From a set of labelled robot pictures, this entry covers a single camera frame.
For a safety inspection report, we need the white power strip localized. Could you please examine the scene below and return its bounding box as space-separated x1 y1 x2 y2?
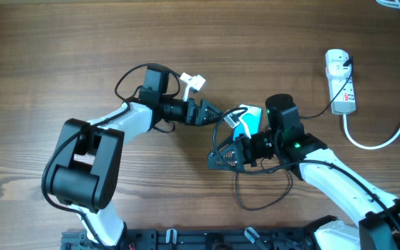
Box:
325 49 356 115

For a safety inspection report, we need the teal screen Galaxy smartphone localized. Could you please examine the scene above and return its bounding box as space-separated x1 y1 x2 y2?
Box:
233 104 263 140

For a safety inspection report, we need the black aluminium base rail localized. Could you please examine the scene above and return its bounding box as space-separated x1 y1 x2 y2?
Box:
60 227 319 250

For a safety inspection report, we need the black USB charging cable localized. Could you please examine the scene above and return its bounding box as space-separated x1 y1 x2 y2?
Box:
234 55 354 212

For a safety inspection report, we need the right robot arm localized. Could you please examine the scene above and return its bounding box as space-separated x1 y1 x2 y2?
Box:
208 94 400 249

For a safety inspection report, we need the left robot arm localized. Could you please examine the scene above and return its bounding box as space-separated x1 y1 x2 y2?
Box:
41 63 222 249

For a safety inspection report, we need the black right camera cable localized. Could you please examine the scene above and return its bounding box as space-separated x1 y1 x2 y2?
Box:
212 106 400 250

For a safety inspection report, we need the white USB charger plug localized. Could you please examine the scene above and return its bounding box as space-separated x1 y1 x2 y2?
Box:
326 59 351 80

